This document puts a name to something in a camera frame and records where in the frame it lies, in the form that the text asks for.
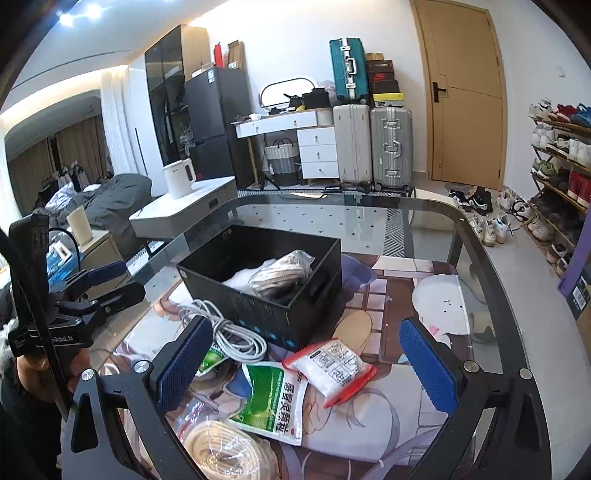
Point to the stack of shoe boxes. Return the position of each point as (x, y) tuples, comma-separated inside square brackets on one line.
[(383, 81)]

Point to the white suitcase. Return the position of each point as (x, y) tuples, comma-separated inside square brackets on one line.
[(352, 143)]

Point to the woven basket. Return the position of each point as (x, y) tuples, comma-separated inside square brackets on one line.
[(281, 159)]

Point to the silver suitcase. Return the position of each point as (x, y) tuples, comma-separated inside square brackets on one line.
[(391, 147)]

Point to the white side table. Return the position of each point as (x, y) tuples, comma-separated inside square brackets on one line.
[(184, 212)]

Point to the dark grey duvet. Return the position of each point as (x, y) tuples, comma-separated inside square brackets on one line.
[(120, 198)]

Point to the grey patterned rug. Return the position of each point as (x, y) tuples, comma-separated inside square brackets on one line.
[(323, 221)]

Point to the wooden door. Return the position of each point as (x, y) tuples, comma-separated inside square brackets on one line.
[(461, 115)]

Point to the small green packet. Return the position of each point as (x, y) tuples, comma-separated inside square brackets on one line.
[(214, 360)]

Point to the brown curtain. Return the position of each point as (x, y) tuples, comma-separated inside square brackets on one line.
[(69, 143)]

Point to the red-edged white packet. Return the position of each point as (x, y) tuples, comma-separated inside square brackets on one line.
[(332, 369)]

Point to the teal suitcase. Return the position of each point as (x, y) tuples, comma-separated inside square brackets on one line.
[(348, 69)]

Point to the oval vanity mirror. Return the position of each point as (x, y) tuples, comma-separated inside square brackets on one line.
[(281, 92)]

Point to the black refrigerator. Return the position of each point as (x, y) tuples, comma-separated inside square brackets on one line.
[(217, 106)]

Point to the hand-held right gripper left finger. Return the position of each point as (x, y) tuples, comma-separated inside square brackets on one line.
[(184, 355)]

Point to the white soft packet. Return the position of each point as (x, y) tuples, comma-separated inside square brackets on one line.
[(240, 279)]

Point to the pile of light clothes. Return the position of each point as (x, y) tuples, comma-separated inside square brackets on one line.
[(62, 198)]

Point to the black cardboard box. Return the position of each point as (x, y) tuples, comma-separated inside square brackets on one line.
[(258, 318)]

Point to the dark glass wardrobe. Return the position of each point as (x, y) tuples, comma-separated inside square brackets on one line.
[(164, 69)]

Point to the shoe rack with shoes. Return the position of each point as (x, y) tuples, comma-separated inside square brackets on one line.
[(561, 184)]

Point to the clothes rack with garments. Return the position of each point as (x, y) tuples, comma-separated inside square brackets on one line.
[(69, 175)]

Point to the person's left hand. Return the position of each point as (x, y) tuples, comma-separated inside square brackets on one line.
[(34, 376)]

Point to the black bag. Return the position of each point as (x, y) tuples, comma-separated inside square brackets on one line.
[(316, 99)]

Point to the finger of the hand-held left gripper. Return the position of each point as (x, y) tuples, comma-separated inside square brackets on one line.
[(108, 272), (120, 295)]

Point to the green white medicine packet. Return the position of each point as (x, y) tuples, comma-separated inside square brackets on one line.
[(272, 397)]

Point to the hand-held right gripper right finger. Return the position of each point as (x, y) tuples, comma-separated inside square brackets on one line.
[(427, 364)]

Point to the brown cardboard box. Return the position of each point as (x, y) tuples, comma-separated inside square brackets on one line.
[(235, 55)]

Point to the blue packet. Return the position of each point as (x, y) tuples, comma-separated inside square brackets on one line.
[(62, 267)]

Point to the white vanity desk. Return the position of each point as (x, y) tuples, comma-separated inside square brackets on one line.
[(316, 147)]

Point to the purple cardboard box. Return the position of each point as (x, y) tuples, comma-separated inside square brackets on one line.
[(575, 272)]

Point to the beige bedside cabinet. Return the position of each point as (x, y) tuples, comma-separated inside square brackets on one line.
[(101, 249)]

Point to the red bottle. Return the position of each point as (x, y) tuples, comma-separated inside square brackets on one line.
[(218, 53)]

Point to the cream cylindrical container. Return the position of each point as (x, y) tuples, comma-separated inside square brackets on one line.
[(81, 226)]

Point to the pile of sneakers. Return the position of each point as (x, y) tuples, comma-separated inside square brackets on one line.
[(494, 221)]

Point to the person's left forearm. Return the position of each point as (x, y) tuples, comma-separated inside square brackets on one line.
[(23, 438)]

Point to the white electric kettle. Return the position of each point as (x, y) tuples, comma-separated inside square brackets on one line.
[(178, 180)]

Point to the printed cartoon table mat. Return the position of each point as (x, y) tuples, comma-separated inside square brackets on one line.
[(369, 286)]

